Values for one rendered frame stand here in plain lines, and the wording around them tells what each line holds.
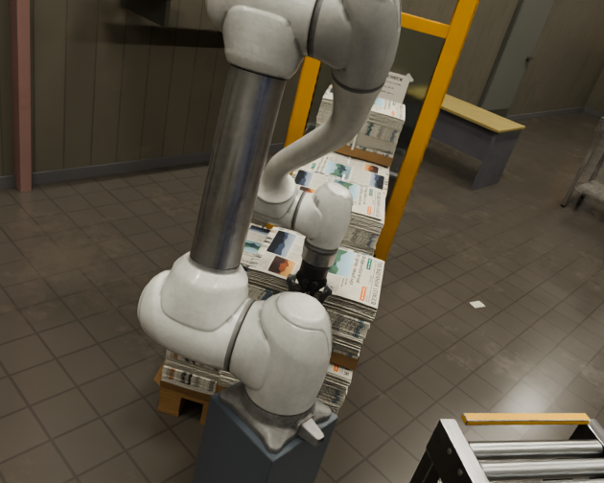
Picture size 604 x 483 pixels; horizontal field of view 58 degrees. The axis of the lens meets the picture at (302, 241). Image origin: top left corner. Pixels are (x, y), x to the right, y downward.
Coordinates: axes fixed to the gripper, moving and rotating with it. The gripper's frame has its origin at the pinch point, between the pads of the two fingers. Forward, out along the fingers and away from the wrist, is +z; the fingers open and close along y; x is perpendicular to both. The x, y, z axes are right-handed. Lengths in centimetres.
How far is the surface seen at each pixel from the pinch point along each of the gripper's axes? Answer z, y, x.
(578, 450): 17, -88, -2
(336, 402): 23.8, -17.2, 0.3
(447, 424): 16, -48, 4
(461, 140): 45, -105, -454
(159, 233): 92, 105, -178
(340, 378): 13.9, -16.0, 0.9
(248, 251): 34, 32, -88
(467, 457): 16, -53, 14
